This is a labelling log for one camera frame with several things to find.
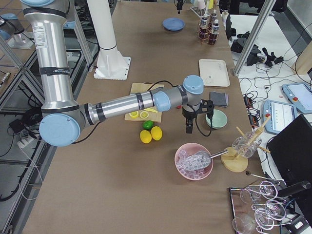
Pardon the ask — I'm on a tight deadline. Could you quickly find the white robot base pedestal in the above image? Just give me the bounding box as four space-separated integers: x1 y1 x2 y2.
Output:
87 0 131 80

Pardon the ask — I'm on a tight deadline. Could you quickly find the wine glass rack tray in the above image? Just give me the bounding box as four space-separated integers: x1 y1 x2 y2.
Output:
228 179 309 234

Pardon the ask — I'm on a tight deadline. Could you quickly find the lemon half upper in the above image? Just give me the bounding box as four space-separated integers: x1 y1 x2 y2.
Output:
129 111 139 118

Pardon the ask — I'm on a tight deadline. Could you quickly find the drink bottle lower outer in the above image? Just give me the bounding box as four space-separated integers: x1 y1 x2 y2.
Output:
210 9 217 24

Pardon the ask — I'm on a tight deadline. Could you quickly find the yellow plastic knife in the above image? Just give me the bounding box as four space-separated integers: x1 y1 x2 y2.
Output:
145 108 158 113

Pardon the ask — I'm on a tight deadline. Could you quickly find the wooden cutting board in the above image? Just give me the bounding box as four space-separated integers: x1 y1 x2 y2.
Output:
124 82 164 123

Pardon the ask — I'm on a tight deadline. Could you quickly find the mint green bowl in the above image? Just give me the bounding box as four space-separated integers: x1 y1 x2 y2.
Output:
212 109 228 129

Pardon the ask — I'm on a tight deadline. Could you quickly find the wooden mug tree stand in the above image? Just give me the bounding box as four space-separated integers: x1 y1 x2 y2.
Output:
221 114 271 173

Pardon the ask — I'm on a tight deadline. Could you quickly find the whole yellow lemon upper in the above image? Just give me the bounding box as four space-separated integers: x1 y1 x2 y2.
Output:
151 126 163 141

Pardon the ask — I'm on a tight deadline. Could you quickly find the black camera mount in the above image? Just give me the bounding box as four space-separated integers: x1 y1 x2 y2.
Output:
198 99 215 120

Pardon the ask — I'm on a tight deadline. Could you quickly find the teach pendant near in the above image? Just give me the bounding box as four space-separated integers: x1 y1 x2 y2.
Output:
262 99 297 134

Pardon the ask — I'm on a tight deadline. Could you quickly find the drink bottle lower middle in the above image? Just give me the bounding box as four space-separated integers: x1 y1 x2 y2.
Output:
209 19 219 45

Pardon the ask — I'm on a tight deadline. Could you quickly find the teach pendant far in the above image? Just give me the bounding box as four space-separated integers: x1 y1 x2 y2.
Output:
282 83 312 114

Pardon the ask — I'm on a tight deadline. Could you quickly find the teach pendant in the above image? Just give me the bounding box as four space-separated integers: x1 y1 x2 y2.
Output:
282 83 312 114
262 99 297 134

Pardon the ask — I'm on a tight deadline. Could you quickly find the cream rabbit tray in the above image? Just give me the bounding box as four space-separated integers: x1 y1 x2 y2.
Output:
199 58 230 87

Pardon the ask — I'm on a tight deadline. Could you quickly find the lemon half lower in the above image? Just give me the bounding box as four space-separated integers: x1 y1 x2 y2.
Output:
139 111 149 119

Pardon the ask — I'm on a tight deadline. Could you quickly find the lemon half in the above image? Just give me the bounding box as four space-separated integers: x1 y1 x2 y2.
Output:
139 111 149 119
129 111 139 118

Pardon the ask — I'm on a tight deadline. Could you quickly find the green lime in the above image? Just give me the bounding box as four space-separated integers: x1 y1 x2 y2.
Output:
142 120 154 130

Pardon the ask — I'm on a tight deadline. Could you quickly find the blue plate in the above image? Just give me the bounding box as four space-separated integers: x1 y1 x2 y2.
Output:
162 18 185 32

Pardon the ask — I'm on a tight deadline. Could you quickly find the black laptop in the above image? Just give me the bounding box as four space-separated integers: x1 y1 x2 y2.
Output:
268 115 312 185

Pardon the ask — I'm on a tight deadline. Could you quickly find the pink bowl with ice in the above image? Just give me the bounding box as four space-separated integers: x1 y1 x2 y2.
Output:
175 143 214 181

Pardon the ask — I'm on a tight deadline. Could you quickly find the aluminium frame post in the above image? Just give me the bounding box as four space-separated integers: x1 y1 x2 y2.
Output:
233 0 276 77

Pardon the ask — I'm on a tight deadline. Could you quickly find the drink bottle top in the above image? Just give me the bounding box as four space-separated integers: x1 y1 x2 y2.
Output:
198 17 208 40

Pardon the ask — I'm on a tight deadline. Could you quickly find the metal ice scoop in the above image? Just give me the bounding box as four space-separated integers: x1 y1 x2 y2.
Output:
184 149 228 170

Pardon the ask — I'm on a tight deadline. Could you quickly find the drink bottle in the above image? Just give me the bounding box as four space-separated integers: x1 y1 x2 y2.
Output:
198 17 208 40
209 19 219 45
210 9 217 24

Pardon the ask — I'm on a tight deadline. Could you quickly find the copper wire bottle rack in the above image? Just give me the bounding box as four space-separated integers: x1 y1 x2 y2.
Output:
197 16 219 45

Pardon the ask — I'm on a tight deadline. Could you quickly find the grey folded cloth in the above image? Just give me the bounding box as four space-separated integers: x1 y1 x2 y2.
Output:
210 91 229 107

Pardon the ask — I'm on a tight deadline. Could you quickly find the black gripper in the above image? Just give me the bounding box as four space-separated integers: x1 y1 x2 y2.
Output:
182 104 200 133

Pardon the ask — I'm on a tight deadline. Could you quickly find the glass mug on stand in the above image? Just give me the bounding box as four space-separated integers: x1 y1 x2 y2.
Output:
232 132 262 158

